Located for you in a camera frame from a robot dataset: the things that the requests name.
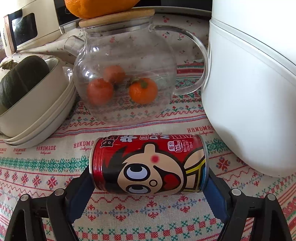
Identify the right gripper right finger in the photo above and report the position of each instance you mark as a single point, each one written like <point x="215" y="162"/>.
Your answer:
<point x="227" y="207"/>

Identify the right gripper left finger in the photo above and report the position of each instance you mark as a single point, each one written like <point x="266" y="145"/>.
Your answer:
<point x="64" y="206"/>

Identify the red cartoon drink can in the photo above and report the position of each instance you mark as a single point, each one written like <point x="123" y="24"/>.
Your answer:
<point x="149" y="164"/>

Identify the cream ceramic plate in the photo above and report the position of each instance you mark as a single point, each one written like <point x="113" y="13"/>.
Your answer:
<point x="45" y="126"/>

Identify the cream ceramic bowl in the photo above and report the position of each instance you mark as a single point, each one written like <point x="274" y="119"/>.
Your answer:
<point x="38" y="104"/>

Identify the small tomato in teapot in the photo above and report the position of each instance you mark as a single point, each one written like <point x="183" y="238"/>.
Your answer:
<point x="99" y="92"/>

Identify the white electric cooking pot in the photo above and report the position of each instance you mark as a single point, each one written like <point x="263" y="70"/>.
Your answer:
<point x="249" y="97"/>

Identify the dark green squash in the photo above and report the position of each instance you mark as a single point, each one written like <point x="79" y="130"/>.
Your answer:
<point x="21" y="79"/>

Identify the small mandarin in teapot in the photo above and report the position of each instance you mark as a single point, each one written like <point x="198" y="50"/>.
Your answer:
<point x="142" y="90"/>

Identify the glass teapot with cork lid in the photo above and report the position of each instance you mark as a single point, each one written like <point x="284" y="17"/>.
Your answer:
<point x="129" y="39"/>

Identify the floral white cloth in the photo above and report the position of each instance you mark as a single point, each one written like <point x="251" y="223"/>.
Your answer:
<point x="185" y="50"/>

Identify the cream air fryer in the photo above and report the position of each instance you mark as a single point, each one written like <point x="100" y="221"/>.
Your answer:
<point x="28" y="24"/>

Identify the large orange mandarin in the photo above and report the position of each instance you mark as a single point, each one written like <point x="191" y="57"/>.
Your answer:
<point x="87" y="9"/>

